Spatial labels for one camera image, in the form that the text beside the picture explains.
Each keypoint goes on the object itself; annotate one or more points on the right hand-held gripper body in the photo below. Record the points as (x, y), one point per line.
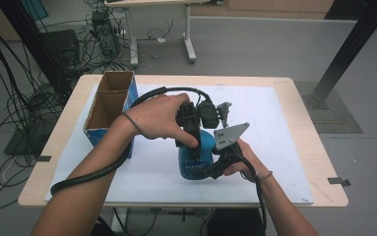
(230, 134)

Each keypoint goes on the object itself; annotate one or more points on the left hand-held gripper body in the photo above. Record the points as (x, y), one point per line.
(207, 114)

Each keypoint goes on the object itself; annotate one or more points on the blue bottle with white cap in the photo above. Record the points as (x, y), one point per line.
(192, 162)

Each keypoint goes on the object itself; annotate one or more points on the person's left hand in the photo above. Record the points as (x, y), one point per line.
(158, 119)

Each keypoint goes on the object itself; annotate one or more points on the person's right hand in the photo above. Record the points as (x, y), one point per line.
(248, 164)

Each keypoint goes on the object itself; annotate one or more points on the white table mat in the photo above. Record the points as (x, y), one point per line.
(274, 147)

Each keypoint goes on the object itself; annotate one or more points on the black band on left wrist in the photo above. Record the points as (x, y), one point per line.
(132, 123)

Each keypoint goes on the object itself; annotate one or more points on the black band on wrist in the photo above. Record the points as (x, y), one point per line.
(265, 177)
(132, 123)

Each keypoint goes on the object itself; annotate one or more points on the black band on right wrist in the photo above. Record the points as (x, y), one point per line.
(265, 177)

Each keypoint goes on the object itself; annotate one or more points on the blue cardboard box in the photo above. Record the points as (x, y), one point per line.
(107, 108)

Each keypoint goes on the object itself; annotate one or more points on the white desk with legs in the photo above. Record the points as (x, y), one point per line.
(189, 32)

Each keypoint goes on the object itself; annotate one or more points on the white plug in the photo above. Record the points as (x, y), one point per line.
(161, 40)

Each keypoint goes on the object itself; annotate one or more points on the black tape piece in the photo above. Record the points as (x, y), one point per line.
(339, 181)
(43, 158)

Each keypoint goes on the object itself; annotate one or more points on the black computer tower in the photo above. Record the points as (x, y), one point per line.
(105, 32)

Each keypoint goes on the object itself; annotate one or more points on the black box device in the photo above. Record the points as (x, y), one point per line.
(61, 44)

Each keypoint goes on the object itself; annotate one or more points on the black floor plate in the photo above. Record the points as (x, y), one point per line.
(18, 144)

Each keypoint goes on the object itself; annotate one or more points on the black stand pole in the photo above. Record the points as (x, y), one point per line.
(28, 39)

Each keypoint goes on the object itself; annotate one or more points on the teal board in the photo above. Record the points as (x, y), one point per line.
(35, 8)

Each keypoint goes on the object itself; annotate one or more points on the black metal post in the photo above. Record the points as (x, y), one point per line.
(350, 49)

